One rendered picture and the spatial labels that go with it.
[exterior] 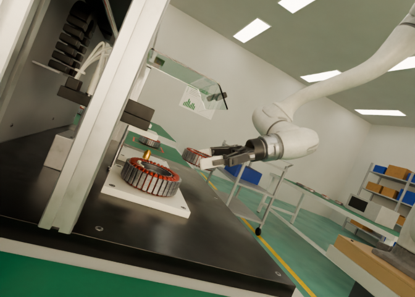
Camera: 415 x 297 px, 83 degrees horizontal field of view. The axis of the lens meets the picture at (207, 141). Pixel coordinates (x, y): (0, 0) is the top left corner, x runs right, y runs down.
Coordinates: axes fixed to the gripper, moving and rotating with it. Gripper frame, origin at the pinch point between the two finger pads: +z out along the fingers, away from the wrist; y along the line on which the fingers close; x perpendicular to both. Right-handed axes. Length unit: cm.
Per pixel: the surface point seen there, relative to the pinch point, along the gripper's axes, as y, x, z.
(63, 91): 26.8, -21.3, 26.8
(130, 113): 26.5, -16.7, 17.5
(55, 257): 44, -4, 26
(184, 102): -508, -15, -93
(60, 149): 27.1, -12.3, 28.8
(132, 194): 30.8, -4.1, 18.9
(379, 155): -440, 194, -635
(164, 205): 30.9, -1.1, 14.2
